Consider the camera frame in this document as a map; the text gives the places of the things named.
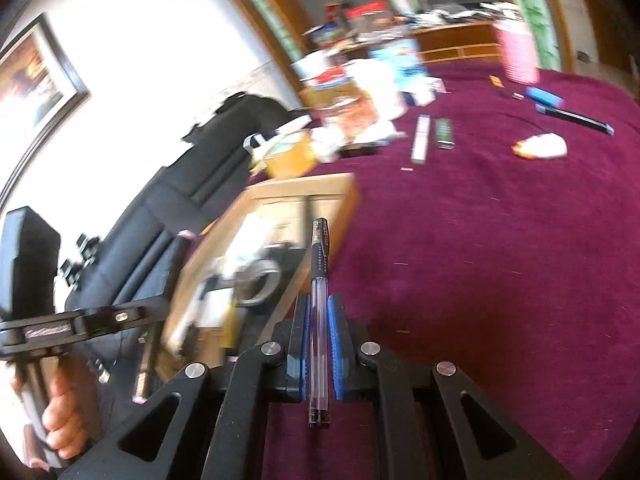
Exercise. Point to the wood framed mirror bamboo border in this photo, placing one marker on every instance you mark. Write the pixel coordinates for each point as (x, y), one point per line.
(530, 5)

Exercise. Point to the slim white pen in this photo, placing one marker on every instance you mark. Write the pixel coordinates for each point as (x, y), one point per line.
(421, 140)

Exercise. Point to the wooden cabinet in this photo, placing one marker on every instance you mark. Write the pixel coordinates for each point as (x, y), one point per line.
(450, 42)

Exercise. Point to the yellow packing tape roll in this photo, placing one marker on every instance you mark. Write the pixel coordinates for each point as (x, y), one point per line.
(290, 157)

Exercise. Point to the green lighter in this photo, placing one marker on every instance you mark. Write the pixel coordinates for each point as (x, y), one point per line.
(444, 133)

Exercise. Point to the clear jar with red lid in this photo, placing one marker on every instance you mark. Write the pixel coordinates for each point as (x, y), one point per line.
(369, 17)

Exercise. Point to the person's left hand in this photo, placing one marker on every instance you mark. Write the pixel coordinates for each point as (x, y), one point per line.
(70, 410)

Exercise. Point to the clear barrel gel pen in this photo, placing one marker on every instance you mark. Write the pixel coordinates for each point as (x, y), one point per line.
(319, 310)

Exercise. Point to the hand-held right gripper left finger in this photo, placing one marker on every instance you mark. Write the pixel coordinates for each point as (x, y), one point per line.
(301, 347)

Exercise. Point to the pink knit covered bottle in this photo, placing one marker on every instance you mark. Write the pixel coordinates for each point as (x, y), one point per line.
(517, 52)

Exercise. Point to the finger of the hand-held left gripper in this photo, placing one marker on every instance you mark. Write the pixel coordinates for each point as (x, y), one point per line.
(122, 319)

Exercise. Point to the white glue bottle orange cap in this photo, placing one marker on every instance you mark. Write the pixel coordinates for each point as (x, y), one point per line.
(542, 146)

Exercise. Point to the shallow cardboard box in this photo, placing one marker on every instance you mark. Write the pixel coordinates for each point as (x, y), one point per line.
(330, 210)

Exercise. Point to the clear jar with blue label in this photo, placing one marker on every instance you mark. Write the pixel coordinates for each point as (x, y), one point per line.
(400, 65)

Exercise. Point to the black tape roll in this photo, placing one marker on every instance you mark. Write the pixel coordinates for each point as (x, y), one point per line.
(260, 280)

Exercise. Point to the white plastic jar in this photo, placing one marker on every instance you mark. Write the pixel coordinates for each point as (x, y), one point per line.
(377, 87)

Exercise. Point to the framed wall picture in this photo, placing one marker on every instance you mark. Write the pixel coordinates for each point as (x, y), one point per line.
(35, 90)

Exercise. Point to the small yellow and black tube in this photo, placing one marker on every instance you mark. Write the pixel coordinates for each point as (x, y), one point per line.
(505, 87)

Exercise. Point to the blue lighter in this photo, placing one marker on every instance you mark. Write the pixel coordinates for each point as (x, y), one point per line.
(544, 96)

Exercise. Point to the black marker with blue ends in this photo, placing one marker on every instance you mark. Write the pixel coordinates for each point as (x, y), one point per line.
(575, 119)

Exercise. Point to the small white and blue box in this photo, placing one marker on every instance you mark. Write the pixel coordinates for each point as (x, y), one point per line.
(425, 91)

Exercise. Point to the white tube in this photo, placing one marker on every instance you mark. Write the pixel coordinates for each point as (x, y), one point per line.
(377, 131)

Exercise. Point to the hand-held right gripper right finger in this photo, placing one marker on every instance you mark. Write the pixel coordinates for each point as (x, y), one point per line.
(336, 347)

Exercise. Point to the maroon tablecloth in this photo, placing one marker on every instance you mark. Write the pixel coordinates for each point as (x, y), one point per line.
(475, 260)

